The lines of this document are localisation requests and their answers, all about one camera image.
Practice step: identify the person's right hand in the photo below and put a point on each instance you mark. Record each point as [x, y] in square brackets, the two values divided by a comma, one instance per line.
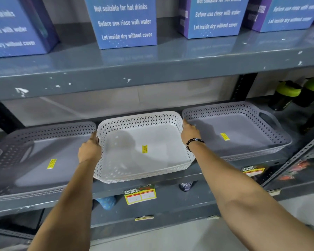
[190, 133]

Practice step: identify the person's left hand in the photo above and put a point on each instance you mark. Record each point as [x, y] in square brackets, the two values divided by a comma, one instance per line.
[89, 152]

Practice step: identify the person's left fingers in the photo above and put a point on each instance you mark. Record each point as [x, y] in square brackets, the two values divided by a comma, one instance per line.
[95, 135]

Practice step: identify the person's right fingers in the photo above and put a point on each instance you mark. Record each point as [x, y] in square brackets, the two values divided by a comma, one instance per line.
[186, 122]

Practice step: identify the white perforated plastic basket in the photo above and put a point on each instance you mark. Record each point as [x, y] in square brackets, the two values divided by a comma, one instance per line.
[144, 147]

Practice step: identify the person's left forearm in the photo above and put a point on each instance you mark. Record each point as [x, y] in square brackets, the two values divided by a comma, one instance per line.
[64, 209]

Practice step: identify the person's right forearm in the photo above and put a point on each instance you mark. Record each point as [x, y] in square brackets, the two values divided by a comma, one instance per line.
[253, 203]

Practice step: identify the yellow sticker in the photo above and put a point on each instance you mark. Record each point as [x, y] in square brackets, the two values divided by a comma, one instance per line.
[144, 148]
[225, 136]
[51, 163]

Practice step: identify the grey perforated plastic basket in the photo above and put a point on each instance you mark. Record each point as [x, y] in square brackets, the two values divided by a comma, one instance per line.
[34, 160]

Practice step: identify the yellow shelf price label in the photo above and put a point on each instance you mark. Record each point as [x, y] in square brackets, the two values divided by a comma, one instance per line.
[253, 170]
[140, 195]

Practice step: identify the small yellow label holder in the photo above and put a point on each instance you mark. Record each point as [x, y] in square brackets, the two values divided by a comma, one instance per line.
[144, 218]

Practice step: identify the blue printed box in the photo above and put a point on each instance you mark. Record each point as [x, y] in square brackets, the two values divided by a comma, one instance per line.
[282, 11]
[123, 20]
[212, 15]
[15, 23]

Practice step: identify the adjacent grey metal shelf rack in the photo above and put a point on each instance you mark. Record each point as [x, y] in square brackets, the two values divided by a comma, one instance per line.
[295, 164]

